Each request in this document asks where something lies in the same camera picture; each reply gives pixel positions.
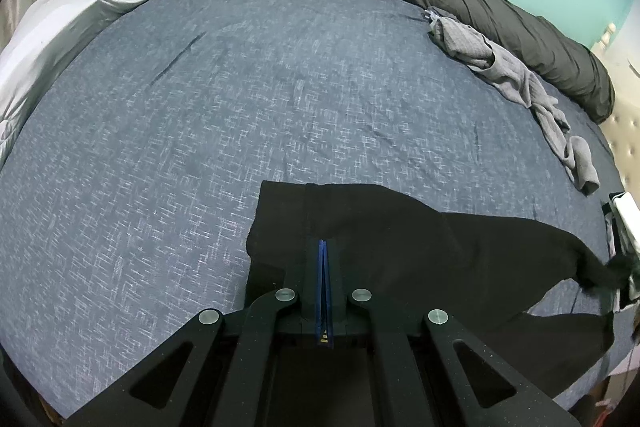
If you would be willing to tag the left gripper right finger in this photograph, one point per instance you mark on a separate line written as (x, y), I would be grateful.
(435, 373)

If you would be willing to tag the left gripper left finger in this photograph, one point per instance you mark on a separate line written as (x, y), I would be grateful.
(217, 370)

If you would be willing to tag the black fleece-lined pants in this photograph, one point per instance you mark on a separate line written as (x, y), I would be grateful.
(487, 272)

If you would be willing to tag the white folded clothes stack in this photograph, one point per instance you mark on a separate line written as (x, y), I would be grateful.
(621, 215)

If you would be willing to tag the blue patterned bed sheet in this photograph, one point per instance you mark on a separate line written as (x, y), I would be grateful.
(127, 198)

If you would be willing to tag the grey knit garment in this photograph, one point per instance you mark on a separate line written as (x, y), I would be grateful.
(514, 81)

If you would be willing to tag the cream tufted headboard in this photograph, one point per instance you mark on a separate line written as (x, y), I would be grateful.
(621, 129)

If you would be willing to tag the light grey blanket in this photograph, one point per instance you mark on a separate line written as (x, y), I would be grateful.
(49, 36)

